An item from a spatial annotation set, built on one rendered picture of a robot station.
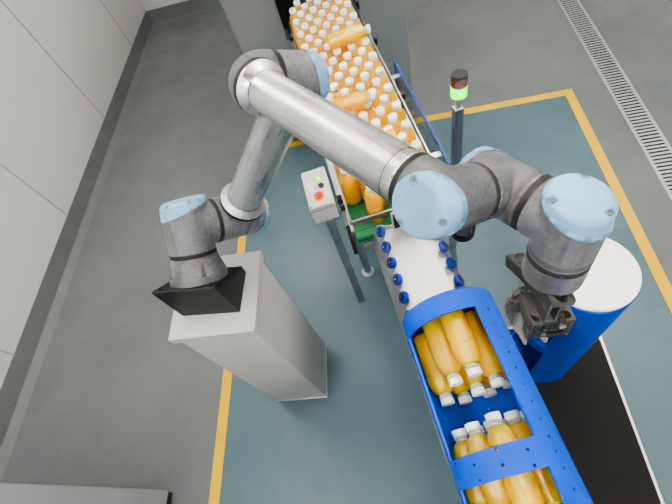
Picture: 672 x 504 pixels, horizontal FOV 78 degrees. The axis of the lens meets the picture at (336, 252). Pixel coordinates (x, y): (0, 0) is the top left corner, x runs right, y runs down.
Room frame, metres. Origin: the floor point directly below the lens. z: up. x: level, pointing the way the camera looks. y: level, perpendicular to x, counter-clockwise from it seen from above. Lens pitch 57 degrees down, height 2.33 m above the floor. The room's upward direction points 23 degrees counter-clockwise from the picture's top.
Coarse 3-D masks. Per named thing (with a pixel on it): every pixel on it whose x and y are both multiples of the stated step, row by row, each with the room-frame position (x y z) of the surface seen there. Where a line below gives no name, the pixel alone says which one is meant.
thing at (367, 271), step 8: (416, 136) 1.36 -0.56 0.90; (328, 160) 1.45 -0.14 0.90; (336, 184) 1.28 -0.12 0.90; (336, 192) 1.24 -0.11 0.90; (344, 216) 1.10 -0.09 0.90; (352, 232) 1.01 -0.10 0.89; (352, 240) 0.97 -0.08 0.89; (360, 248) 1.27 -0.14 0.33; (360, 256) 1.28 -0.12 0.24; (368, 264) 1.28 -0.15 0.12; (368, 272) 1.27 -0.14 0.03
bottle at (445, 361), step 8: (432, 320) 0.42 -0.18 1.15; (424, 328) 0.42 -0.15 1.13; (432, 328) 0.40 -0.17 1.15; (440, 328) 0.39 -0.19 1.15; (432, 336) 0.38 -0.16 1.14; (440, 336) 0.37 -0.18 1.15; (432, 344) 0.36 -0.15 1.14; (440, 344) 0.35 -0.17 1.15; (448, 344) 0.34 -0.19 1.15; (432, 352) 0.34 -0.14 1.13; (440, 352) 0.33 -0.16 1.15; (448, 352) 0.32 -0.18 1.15; (440, 360) 0.31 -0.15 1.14; (448, 360) 0.30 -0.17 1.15; (456, 360) 0.29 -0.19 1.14; (440, 368) 0.29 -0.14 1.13; (448, 368) 0.28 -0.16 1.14; (456, 368) 0.27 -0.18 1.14; (448, 376) 0.27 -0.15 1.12
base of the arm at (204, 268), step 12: (204, 252) 0.86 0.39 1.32; (216, 252) 0.89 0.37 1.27; (180, 264) 0.85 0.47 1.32; (192, 264) 0.84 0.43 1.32; (204, 264) 0.83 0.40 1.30; (216, 264) 0.84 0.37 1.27; (180, 276) 0.82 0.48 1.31; (192, 276) 0.80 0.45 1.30; (204, 276) 0.80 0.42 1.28; (216, 276) 0.80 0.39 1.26; (180, 288) 0.79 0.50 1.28
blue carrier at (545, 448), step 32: (480, 288) 0.44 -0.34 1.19; (416, 320) 0.43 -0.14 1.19; (416, 352) 0.38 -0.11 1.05; (512, 352) 0.24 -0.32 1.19; (512, 384) 0.17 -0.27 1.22; (448, 416) 0.19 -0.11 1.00; (480, 416) 0.16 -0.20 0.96; (544, 416) 0.08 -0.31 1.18; (448, 448) 0.10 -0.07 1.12; (512, 448) 0.04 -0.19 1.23; (544, 448) 0.02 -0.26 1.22; (480, 480) 0.01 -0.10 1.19; (576, 480) -0.06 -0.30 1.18
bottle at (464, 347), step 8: (456, 312) 0.40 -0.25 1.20; (440, 320) 0.41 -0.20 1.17; (448, 320) 0.39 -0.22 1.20; (456, 320) 0.38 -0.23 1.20; (464, 320) 0.37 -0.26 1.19; (448, 328) 0.37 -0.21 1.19; (456, 328) 0.36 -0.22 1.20; (464, 328) 0.35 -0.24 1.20; (448, 336) 0.35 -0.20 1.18; (456, 336) 0.34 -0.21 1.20; (464, 336) 0.33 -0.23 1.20; (472, 336) 0.32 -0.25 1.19; (456, 344) 0.32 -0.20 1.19; (464, 344) 0.31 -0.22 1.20; (472, 344) 0.30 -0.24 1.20; (456, 352) 0.30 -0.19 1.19; (464, 352) 0.29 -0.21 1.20; (472, 352) 0.28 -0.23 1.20; (464, 360) 0.27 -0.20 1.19; (472, 360) 0.26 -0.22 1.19
